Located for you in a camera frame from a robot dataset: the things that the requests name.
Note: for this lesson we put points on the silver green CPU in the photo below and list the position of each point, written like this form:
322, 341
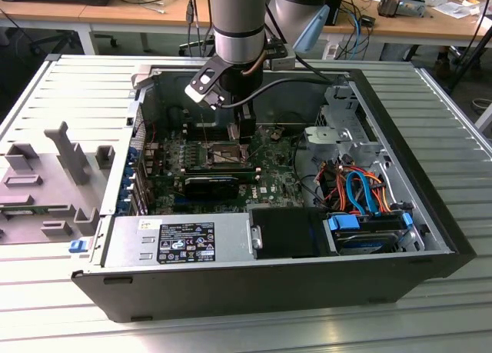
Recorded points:
233, 132

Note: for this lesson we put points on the blue expansion card latch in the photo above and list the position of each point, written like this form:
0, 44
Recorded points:
130, 172

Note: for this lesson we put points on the white paper sheets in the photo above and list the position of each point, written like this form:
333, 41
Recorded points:
453, 8

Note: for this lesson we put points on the CPU socket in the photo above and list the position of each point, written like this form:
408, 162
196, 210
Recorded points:
223, 147

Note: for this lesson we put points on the metal heat sink cooler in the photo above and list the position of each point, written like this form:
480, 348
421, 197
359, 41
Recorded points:
388, 5

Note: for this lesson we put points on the silver drive cage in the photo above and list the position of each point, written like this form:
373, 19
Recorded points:
361, 149

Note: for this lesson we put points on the small black adapter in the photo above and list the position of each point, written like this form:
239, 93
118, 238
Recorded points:
367, 21

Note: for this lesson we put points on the black case fan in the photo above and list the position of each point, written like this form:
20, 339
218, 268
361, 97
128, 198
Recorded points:
176, 116

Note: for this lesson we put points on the grey desktop device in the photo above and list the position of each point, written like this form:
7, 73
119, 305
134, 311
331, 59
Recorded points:
413, 7

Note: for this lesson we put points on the black PC case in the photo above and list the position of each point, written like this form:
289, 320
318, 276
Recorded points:
230, 291

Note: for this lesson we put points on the pale blue teach pendant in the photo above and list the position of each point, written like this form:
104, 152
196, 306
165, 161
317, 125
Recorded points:
311, 34

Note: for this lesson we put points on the black graphics card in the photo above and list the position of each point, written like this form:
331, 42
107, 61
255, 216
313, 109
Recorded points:
209, 189

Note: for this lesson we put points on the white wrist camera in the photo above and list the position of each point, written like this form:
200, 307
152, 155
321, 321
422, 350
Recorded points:
198, 93

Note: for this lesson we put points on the silver round bracket plate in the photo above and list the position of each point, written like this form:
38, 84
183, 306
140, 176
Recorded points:
324, 134

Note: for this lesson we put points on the black upright box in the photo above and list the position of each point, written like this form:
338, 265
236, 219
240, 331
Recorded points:
335, 7

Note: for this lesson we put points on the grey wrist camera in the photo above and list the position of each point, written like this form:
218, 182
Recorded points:
282, 62

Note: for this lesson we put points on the blue disk carrier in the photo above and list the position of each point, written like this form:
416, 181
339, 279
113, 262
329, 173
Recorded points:
344, 222

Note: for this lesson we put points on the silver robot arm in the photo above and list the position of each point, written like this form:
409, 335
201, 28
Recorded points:
238, 22

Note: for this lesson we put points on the white power strip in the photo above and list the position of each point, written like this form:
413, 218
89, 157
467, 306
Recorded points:
330, 49

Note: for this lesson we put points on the wooden desk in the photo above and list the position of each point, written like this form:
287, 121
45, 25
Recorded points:
134, 16

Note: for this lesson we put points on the green motherboard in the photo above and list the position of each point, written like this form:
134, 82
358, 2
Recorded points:
276, 168

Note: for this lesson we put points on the grey parts rack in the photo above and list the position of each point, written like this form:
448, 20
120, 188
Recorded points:
57, 184

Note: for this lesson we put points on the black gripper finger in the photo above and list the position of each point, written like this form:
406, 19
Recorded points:
248, 124

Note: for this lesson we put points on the green RAM stick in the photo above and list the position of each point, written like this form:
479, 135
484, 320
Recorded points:
219, 173
23, 211

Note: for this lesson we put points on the blue plastic clip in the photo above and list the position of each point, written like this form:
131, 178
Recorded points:
78, 246

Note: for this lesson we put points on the silver power supply unit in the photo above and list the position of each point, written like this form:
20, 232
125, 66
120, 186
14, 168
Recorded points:
127, 237

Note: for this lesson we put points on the hard disk drive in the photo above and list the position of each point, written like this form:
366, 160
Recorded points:
365, 242

